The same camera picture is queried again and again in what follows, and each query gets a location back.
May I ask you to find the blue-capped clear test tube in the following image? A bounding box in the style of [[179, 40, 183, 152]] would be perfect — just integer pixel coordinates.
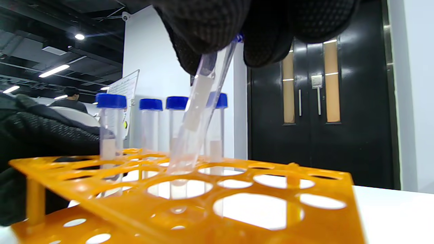
[[95, 93, 127, 197], [165, 96, 190, 160], [166, 33, 244, 187], [205, 92, 228, 177], [139, 98, 163, 160]]

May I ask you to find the orange test tube rack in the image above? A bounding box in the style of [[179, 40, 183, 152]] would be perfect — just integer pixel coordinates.
[[8, 148, 367, 244]]

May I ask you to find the person's left hand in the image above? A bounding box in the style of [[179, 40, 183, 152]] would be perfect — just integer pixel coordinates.
[[0, 93, 114, 227]]

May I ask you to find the white whiteboard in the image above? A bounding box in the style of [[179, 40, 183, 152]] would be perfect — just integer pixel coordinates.
[[107, 69, 140, 139]]

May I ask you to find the white chair back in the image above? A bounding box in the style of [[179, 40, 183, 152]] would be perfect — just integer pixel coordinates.
[[49, 106, 101, 128]]

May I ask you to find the person's right hand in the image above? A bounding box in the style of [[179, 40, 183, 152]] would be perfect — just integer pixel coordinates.
[[151, 0, 360, 76]]

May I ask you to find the black double door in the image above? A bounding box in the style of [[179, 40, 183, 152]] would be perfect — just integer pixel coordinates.
[[248, 0, 402, 190]]

